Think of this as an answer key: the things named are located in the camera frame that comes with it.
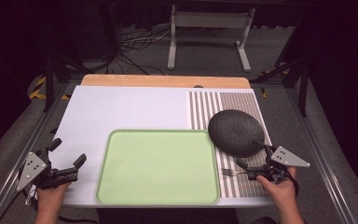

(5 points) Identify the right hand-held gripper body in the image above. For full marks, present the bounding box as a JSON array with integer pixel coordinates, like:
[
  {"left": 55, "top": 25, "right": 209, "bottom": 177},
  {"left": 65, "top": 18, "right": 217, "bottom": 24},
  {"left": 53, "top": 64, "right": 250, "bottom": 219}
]
[{"left": 245, "top": 146, "right": 311, "bottom": 185}]

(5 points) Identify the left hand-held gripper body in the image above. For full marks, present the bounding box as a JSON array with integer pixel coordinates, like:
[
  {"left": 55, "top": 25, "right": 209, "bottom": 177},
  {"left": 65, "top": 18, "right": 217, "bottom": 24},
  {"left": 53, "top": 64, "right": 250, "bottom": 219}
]
[{"left": 16, "top": 148, "right": 79, "bottom": 192}]

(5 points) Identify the silver fork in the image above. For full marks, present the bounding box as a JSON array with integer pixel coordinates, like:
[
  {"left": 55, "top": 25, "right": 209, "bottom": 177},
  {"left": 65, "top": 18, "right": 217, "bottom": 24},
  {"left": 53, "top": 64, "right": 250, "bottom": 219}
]
[{"left": 221, "top": 167, "right": 250, "bottom": 177}]

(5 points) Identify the person's right hand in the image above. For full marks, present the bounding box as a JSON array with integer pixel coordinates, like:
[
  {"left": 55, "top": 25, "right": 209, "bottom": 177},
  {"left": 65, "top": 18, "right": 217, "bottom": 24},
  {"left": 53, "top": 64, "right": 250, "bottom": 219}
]
[{"left": 255, "top": 166, "right": 298, "bottom": 213}]

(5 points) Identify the person's left hand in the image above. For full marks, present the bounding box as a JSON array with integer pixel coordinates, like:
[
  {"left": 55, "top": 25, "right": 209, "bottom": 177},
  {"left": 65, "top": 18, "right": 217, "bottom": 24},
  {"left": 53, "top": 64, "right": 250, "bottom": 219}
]
[{"left": 35, "top": 182, "right": 73, "bottom": 217}]

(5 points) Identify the yellow and black tape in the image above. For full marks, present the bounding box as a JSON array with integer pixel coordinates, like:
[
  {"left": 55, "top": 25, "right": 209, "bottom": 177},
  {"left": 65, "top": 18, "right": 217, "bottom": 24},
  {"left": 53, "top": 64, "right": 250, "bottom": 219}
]
[{"left": 27, "top": 76, "right": 71, "bottom": 102}]

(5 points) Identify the black metal stand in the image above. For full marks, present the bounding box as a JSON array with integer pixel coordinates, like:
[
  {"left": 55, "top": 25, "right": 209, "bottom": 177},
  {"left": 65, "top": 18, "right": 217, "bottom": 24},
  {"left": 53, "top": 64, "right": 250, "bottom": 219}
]
[
  {"left": 250, "top": 58, "right": 310, "bottom": 118},
  {"left": 42, "top": 55, "right": 85, "bottom": 114}
]

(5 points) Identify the striped placemat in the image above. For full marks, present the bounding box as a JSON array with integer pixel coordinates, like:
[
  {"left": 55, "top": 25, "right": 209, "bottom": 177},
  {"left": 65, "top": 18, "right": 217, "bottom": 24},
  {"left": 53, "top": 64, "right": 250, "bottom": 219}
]
[{"left": 188, "top": 91, "right": 273, "bottom": 199}]

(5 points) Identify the white board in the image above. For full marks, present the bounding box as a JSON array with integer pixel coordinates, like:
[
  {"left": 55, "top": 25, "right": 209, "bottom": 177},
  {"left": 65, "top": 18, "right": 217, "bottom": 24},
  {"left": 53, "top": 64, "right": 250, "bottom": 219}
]
[{"left": 48, "top": 85, "right": 275, "bottom": 209}]

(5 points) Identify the light green tray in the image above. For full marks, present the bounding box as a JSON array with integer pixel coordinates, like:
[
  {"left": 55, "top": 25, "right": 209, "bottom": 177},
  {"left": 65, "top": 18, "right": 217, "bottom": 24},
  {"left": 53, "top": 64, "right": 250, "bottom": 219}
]
[{"left": 95, "top": 129, "right": 221, "bottom": 206}]

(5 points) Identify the person's dark clothing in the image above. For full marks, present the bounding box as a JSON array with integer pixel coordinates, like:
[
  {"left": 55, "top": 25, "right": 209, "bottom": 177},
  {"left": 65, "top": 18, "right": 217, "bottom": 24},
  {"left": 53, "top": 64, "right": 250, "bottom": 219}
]
[{"left": 96, "top": 207, "right": 278, "bottom": 224}]

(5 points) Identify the white metal stand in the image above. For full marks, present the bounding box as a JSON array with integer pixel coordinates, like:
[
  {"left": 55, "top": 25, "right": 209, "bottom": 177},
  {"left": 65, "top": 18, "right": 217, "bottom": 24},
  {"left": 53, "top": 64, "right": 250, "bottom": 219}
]
[{"left": 167, "top": 4, "right": 256, "bottom": 73}]

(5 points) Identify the aluminium rail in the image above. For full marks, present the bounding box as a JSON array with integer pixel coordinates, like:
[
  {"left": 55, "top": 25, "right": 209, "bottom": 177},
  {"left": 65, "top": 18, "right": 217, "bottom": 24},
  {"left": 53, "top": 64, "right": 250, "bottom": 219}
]
[
  {"left": 283, "top": 87, "right": 358, "bottom": 224},
  {"left": 0, "top": 81, "right": 73, "bottom": 224}
]

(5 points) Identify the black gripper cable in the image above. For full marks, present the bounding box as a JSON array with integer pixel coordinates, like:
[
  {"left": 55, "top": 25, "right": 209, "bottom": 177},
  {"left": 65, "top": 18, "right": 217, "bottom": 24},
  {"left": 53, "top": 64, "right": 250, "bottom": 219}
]
[{"left": 287, "top": 169, "right": 300, "bottom": 199}]

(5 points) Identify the bundle of black cables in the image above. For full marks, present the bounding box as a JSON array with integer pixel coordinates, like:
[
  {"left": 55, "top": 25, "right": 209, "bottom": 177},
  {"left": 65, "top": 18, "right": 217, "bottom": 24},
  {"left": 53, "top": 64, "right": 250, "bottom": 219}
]
[{"left": 105, "top": 24, "right": 172, "bottom": 77}]

